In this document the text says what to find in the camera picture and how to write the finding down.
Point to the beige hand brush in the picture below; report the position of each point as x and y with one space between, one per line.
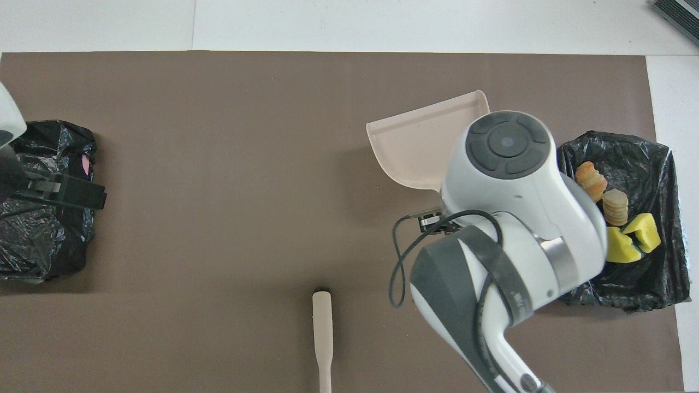
322 322

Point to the notched yellow sponge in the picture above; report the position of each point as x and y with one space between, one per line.
622 248

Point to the dark ribbed grille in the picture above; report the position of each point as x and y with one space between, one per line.
680 13

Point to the beige plastic dustpan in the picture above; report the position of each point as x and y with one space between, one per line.
415 142

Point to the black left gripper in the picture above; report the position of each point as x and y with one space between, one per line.
33 184

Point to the thick yellow sponge block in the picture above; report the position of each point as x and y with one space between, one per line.
645 232

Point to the black bag-lined bin pink mark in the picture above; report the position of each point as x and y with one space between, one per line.
43 245

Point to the pale bread chunk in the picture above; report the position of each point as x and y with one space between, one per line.
615 207

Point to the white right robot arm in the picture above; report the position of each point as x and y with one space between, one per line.
519 180

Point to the striped orange croissant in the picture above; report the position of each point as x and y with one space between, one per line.
590 180

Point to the brown table mat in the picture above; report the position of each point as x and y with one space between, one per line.
218 136

